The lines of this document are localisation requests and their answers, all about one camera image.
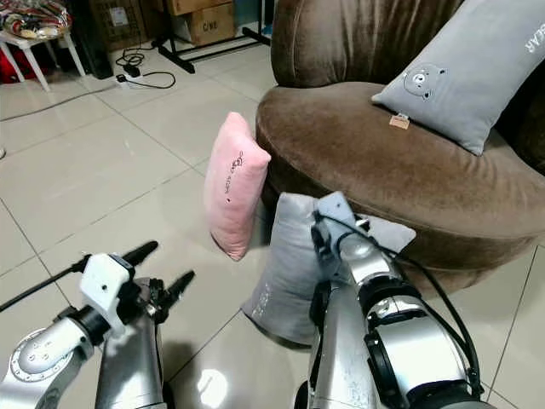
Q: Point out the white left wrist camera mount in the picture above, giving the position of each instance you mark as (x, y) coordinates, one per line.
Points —
(106, 285)

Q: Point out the brown velvet sofa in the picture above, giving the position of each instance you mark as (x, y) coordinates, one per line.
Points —
(383, 179)

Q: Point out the black metal rack stand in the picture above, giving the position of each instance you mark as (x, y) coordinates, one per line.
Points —
(204, 49)

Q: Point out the plain grey pillow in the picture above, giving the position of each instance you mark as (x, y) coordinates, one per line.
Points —
(285, 273)

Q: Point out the white plastic stool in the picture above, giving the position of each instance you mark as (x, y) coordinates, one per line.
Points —
(27, 43)

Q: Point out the silver right robot leg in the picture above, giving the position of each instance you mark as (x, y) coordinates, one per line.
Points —
(341, 358)

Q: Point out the printed brown cardboard box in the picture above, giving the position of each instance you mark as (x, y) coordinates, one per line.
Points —
(204, 25)

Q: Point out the silver robot leg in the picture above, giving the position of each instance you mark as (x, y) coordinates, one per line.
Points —
(132, 375)
(341, 358)

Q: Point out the pink pillow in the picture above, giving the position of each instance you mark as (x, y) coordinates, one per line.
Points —
(232, 183)

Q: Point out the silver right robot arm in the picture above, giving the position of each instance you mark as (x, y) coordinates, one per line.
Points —
(417, 341)

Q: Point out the grey bear print pillow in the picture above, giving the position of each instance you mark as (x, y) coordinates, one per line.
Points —
(468, 81)

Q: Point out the red bag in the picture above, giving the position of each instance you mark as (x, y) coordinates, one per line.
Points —
(13, 70)

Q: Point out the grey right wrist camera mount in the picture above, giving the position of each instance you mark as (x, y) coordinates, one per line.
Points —
(336, 213)

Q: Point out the floral patterned bag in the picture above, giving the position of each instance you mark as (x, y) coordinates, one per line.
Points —
(34, 17)

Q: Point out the dark labelled box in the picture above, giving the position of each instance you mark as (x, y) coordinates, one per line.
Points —
(117, 21)

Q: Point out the white power strip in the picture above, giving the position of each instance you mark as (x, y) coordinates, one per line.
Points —
(129, 77)

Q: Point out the silver left robot leg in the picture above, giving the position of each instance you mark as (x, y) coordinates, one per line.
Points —
(132, 375)

